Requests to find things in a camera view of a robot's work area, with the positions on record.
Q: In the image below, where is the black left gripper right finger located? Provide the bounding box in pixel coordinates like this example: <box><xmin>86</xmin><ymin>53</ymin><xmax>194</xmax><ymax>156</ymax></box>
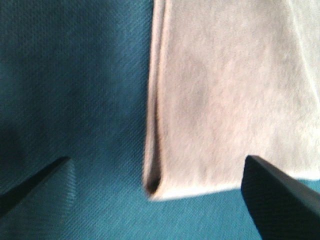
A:
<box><xmin>241</xmin><ymin>155</ymin><xmax>320</xmax><ymax>240</ymax></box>

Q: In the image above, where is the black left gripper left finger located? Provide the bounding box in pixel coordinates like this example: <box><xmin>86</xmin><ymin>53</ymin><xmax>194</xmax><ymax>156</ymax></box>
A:
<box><xmin>0</xmin><ymin>156</ymin><xmax>70</xmax><ymax>218</ymax></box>

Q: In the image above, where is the brown towel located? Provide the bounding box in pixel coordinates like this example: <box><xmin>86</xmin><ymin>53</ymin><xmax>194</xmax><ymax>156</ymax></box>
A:
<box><xmin>143</xmin><ymin>0</ymin><xmax>320</xmax><ymax>201</ymax></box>

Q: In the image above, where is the black table cloth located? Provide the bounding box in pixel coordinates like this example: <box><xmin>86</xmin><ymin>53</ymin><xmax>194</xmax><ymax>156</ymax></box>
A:
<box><xmin>0</xmin><ymin>0</ymin><xmax>320</xmax><ymax>240</ymax></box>

